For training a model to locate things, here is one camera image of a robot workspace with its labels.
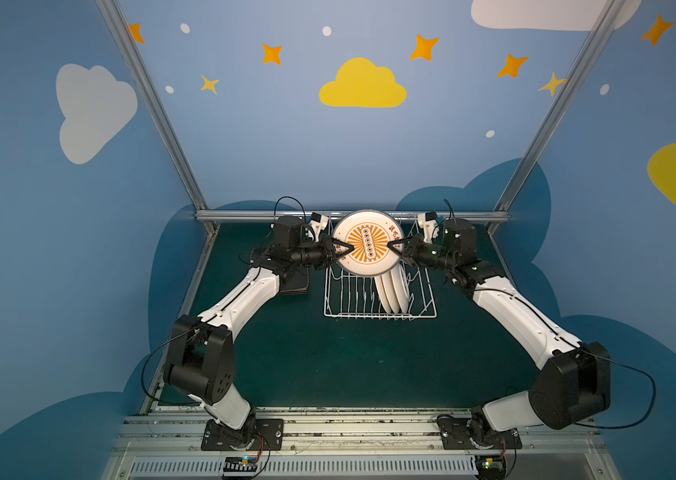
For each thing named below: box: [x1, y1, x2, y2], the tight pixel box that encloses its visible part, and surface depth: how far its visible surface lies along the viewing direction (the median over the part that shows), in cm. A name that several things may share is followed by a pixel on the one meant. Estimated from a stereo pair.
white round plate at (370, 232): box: [333, 210, 403, 276], surface depth 81 cm
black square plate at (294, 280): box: [280, 266, 310, 294], surface depth 74 cm
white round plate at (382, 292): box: [374, 275, 391, 313], surface depth 87 cm
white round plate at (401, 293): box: [391, 263, 409, 313], surface depth 90 cm
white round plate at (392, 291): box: [381, 268, 404, 314], surface depth 88 cm
